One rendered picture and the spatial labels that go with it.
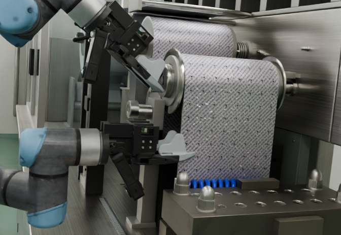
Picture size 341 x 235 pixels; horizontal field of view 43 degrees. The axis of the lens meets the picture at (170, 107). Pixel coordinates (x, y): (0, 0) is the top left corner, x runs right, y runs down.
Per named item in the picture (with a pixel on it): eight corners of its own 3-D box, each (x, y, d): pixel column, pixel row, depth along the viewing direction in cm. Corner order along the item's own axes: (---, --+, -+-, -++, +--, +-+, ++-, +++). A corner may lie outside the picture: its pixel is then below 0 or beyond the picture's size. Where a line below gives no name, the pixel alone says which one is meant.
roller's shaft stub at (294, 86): (263, 94, 110) (265, 76, 110) (286, 95, 113) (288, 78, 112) (273, 96, 106) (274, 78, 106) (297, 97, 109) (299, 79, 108)
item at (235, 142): (175, 187, 96) (182, 103, 94) (267, 183, 105) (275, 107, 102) (176, 187, 96) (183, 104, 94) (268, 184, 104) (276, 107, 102)
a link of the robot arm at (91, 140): (79, 170, 84) (74, 160, 92) (103, 169, 86) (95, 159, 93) (81, 132, 83) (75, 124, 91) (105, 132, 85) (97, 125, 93)
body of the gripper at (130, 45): (157, 40, 92) (116, -3, 88) (129, 70, 91) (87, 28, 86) (146, 40, 99) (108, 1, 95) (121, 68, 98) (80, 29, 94)
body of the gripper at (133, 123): (163, 126, 89) (104, 125, 85) (160, 167, 90) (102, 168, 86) (151, 121, 96) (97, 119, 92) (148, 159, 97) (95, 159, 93)
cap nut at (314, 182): (302, 186, 102) (305, 167, 101) (315, 185, 103) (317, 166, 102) (312, 190, 98) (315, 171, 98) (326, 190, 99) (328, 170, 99)
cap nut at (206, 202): (192, 206, 82) (194, 182, 81) (210, 205, 83) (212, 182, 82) (200, 213, 78) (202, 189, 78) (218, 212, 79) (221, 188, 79)
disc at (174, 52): (155, 95, 108) (166, 38, 102) (157, 95, 108) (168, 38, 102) (173, 125, 96) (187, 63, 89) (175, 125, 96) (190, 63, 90)
